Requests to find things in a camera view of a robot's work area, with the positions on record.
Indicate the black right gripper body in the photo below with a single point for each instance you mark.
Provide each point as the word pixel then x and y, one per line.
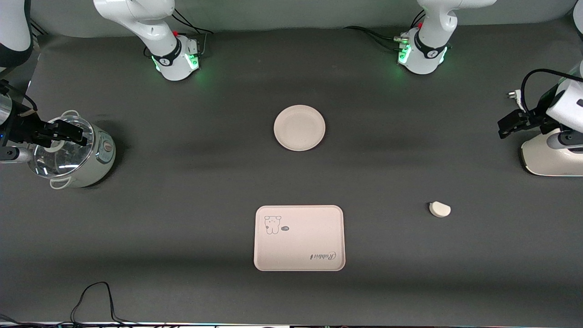
pixel 19 126

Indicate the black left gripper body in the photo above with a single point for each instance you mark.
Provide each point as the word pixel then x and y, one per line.
pixel 536 120

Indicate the white steamed bun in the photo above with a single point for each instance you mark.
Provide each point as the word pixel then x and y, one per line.
pixel 440 209

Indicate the round cream plate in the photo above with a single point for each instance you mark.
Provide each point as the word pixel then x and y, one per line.
pixel 299 128

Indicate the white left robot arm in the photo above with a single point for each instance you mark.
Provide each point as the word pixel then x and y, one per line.
pixel 428 41

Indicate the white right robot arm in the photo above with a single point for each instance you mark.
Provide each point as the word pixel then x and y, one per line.
pixel 136 23

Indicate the cream tray with bear print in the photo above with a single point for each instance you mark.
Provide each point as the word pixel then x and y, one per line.
pixel 300 246

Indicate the glass pot lid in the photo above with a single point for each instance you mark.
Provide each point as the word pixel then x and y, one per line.
pixel 59 159

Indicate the pale green electric pot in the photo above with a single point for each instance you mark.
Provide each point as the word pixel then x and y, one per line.
pixel 98 164

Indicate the cream toaster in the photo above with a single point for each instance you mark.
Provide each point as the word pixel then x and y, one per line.
pixel 551 159

